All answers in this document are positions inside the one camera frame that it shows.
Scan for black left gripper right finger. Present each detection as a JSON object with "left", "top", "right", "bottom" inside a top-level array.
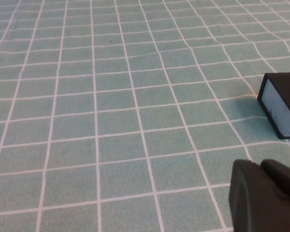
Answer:
[{"left": 260, "top": 158, "right": 290, "bottom": 206}]

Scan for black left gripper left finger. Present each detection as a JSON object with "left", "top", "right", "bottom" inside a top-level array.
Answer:
[{"left": 228, "top": 159, "right": 290, "bottom": 232}]

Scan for black glasses case printed sides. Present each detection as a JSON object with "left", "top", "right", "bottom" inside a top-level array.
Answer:
[{"left": 257, "top": 72, "right": 290, "bottom": 140}]

